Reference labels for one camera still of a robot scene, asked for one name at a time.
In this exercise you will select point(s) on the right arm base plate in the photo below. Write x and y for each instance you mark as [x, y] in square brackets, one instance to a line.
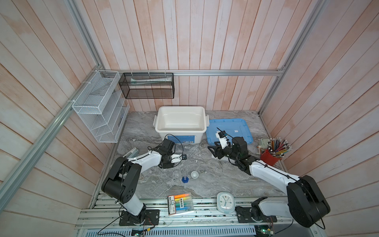
[252, 215]

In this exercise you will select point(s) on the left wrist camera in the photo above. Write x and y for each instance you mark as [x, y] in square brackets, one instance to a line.
[176, 158]

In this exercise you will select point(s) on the highlighter marker pack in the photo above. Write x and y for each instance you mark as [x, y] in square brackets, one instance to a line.
[180, 204]

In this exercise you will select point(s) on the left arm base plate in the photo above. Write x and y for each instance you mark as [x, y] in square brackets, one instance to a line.
[146, 217]

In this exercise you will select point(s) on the colored pencils bundle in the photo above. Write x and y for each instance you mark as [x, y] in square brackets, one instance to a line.
[278, 147]

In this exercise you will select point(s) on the white plastic storage bin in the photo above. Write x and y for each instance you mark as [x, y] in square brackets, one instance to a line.
[181, 124]

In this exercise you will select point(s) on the blue plastic bin lid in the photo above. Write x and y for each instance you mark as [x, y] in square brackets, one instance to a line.
[234, 127]

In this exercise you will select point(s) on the small white round dish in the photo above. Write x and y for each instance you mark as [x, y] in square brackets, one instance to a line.
[194, 174]

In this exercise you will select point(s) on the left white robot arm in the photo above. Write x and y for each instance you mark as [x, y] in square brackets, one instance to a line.
[122, 178]

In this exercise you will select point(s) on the clear glass petri dish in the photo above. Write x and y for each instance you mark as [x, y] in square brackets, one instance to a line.
[166, 175]

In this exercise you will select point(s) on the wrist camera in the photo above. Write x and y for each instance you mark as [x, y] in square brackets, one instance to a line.
[176, 158]
[223, 138]

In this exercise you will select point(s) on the pale green small box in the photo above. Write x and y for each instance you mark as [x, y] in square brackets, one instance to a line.
[263, 145]

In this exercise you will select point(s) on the red pencil cup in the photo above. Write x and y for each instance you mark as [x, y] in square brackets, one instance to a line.
[269, 159]

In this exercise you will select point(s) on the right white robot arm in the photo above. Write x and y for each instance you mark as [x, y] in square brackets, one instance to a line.
[305, 202]

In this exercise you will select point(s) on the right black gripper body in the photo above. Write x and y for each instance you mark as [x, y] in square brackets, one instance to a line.
[227, 152]

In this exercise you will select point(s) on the white round clock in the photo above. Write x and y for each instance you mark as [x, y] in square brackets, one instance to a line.
[225, 203]

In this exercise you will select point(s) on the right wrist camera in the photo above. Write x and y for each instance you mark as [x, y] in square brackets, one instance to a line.
[223, 138]

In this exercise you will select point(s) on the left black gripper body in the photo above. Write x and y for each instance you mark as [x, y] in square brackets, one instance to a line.
[168, 164]

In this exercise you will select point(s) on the white wire mesh shelf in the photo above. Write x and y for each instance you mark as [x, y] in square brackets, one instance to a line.
[101, 107]

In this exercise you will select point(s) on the black wire mesh basket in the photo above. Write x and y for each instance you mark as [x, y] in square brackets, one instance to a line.
[147, 85]

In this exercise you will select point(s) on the blue hexagonal bottle cap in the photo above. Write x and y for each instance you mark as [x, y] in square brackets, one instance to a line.
[185, 179]

